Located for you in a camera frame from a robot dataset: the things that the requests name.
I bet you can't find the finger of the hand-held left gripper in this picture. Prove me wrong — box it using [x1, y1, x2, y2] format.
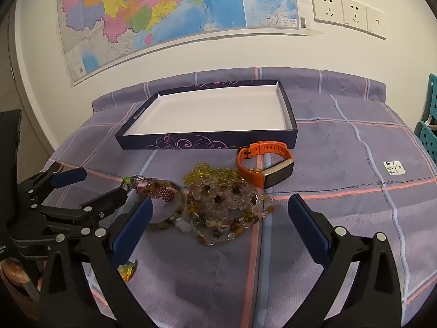
[34, 187, 129, 228]
[19, 162, 87, 202]

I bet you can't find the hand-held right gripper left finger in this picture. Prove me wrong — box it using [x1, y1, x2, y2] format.
[39, 196, 154, 328]

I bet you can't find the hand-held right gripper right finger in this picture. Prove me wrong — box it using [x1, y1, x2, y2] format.
[288, 193, 403, 328]

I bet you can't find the amber bangle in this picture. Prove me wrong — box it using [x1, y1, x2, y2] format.
[137, 179, 188, 233]

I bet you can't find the purple beaded bracelet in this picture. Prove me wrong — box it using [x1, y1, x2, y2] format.
[131, 175, 178, 200]

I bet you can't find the orange smartwatch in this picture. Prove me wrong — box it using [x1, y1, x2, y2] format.
[237, 140, 296, 189]

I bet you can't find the mixed stone bead necklace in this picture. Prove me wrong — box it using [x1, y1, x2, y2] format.
[186, 201, 278, 247]

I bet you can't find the yellow bead necklace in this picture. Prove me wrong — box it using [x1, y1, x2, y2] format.
[184, 164, 240, 187]

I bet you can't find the dark purple cardboard box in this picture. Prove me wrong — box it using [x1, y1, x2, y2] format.
[114, 80, 298, 151]

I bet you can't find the person's left hand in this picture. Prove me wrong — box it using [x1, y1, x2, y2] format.
[0, 258, 46, 292]

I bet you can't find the purple plaid bedsheet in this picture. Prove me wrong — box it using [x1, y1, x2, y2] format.
[44, 66, 437, 328]

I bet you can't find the white fabric label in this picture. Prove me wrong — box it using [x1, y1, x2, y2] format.
[383, 160, 407, 175]

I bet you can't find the teal plastic basket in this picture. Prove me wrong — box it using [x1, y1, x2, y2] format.
[414, 73, 437, 165]

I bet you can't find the colourful wall map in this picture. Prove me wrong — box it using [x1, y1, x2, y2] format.
[56, 0, 324, 87]

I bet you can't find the white wall socket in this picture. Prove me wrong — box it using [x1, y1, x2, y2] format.
[311, 0, 345, 27]
[342, 0, 368, 32]

